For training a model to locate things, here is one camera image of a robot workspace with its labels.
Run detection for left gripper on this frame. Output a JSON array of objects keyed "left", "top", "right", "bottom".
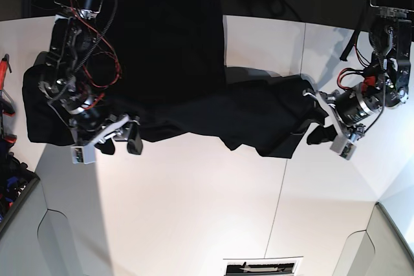
[{"left": 307, "top": 83, "right": 384, "bottom": 145}]

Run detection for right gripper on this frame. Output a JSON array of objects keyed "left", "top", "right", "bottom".
[{"left": 66, "top": 96, "right": 143, "bottom": 155}]

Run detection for black t-shirt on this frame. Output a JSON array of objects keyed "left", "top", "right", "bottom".
[{"left": 22, "top": 0, "right": 327, "bottom": 158}]

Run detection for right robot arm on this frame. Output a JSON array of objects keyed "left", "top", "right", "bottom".
[{"left": 38, "top": 0, "right": 143, "bottom": 164}]

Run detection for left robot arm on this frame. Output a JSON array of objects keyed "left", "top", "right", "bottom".
[{"left": 307, "top": 0, "right": 413, "bottom": 145}]

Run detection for grey bin with clutter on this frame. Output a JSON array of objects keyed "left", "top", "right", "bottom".
[{"left": 1, "top": 151, "right": 40, "bottom": 236}]

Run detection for orange black clamp tool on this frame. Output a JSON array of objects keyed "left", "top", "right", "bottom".
[{"left": 0, "top": 54, "right": 17, "bottom": 147}]

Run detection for grey partition panel right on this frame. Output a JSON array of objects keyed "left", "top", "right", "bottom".
[{"left": 333, "top": 202, "right": 413, "bottom": 276}]

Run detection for printed label card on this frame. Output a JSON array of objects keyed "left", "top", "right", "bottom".
[{"left": 223, "top": 257, "right": 303, "bottom": 276}]

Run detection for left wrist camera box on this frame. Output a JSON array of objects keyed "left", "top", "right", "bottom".
[{"left": 330, "top": 134, "right": 356, "bottom": 160}]

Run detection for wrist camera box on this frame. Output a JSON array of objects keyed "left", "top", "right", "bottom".
[
  {"left": 71, "top": 143, "right": 96, "bottom": 165},
  {"left": 330, "top": 134, "right": 356, "bottom": 160}
]

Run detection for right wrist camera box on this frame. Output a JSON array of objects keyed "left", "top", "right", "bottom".
[{"left": 71, "top": 143, "right": 96, "bottom": 165}]

